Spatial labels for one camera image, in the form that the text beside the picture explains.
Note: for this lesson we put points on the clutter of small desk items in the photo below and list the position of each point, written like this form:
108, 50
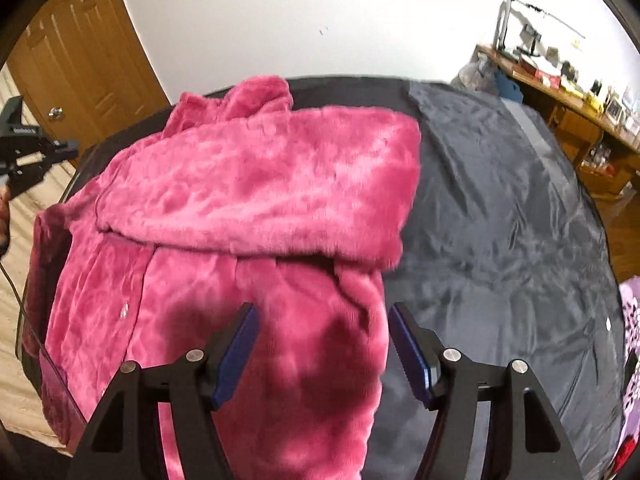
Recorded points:
575, 82

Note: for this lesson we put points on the purple spotted cloth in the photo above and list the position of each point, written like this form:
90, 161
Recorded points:
631, 310

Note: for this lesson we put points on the brown wooden door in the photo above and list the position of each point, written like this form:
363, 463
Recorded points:
85, 50

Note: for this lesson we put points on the metal door knob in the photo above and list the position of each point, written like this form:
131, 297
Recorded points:
55, 112

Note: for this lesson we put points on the translucent plastic bag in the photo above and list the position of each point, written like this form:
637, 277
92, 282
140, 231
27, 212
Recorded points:
472, 74

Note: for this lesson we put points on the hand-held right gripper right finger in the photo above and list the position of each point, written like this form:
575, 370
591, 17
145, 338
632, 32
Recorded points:
410, 355

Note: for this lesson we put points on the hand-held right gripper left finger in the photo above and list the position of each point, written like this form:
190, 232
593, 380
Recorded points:
237, 355

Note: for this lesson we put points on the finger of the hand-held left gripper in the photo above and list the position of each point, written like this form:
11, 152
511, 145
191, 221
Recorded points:
62, 148

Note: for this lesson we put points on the blue chair back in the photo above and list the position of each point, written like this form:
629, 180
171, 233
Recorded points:
509, 87

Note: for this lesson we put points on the wooden desk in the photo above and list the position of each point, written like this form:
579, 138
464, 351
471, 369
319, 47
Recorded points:
570, 115

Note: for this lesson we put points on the metal frame stand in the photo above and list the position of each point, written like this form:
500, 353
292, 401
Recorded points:
505, 25

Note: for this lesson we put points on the beige ribbed curtain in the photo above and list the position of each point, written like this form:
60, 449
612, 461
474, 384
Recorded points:
30, 200

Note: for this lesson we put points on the pink fleece robe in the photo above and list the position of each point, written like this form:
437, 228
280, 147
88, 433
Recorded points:
250, 185

